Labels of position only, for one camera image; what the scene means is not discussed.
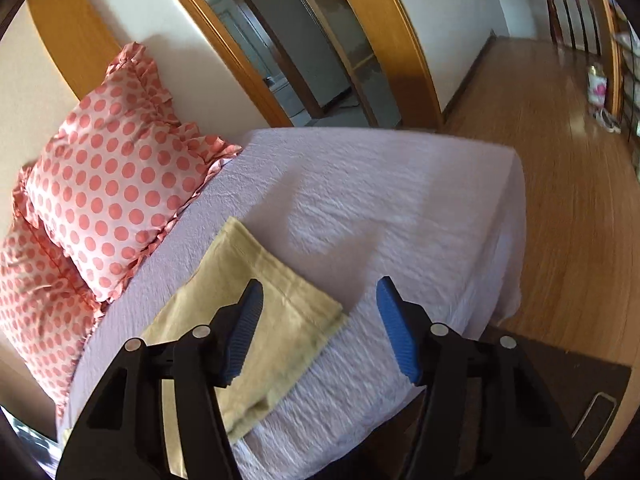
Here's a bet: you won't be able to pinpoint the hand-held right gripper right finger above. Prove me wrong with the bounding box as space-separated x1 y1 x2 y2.
376 276 586 480

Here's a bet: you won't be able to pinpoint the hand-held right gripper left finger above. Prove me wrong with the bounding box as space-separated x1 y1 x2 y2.
56 278 264 480

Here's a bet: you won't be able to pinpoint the yellow pants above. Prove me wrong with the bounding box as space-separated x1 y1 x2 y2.
62 216 349 480

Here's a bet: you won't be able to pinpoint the bed with lavender sheet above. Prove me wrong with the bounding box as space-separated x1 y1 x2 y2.
42 126 526 480

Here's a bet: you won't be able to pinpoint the pink polka dot pillow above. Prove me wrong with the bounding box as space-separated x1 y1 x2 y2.
20 42 244 303
0 180 108 418

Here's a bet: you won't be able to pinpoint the pair of white shoes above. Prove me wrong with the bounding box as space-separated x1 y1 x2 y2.
592 108 622 135

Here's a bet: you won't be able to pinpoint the floral white bag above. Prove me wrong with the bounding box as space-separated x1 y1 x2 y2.
586 61 609 111

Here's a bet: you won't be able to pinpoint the wooden headboard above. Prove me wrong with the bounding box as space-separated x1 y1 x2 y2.
27 0 123 103

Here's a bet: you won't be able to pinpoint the wooden stair railing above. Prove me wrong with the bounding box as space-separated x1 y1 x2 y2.
537 0 623 83

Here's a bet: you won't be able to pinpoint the wooden door frame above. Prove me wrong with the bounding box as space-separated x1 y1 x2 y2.
147 0 446 133

